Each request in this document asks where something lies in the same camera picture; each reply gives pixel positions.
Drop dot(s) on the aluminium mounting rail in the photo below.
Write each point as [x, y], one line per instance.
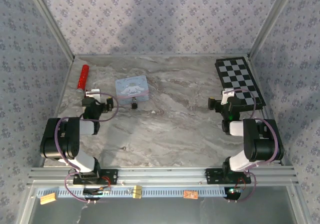
[162, 175]

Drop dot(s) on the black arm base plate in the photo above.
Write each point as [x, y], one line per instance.
[112, 175]
[212, 176]

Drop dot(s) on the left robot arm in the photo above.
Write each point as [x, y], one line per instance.
[60, 138]

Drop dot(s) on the blue cartoon tin box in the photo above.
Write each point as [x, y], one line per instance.
[132, 90]

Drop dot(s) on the black padlock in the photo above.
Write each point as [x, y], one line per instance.
[135, 105]

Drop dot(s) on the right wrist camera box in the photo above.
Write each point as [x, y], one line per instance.
[226, 95]

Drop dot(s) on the small orange circuit board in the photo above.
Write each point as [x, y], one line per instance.
[190, 194]

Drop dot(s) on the red glitter tube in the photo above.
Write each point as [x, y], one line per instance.
[83, 77]

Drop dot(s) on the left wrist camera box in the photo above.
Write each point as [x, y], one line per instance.
[93, 93]

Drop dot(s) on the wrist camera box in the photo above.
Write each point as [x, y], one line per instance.
[226, 95]
[93, 93]

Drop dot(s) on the black controller board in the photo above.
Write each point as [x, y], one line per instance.
[96, 191]
[233, 192]

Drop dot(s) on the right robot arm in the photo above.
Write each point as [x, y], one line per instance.
[262, 138]

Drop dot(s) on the yellow clip block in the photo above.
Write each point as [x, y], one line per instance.
[137, 192]

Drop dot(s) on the black white chessboard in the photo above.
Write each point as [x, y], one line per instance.
[237, 81]

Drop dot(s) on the wooden block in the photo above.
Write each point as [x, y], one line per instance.
[48, 199]

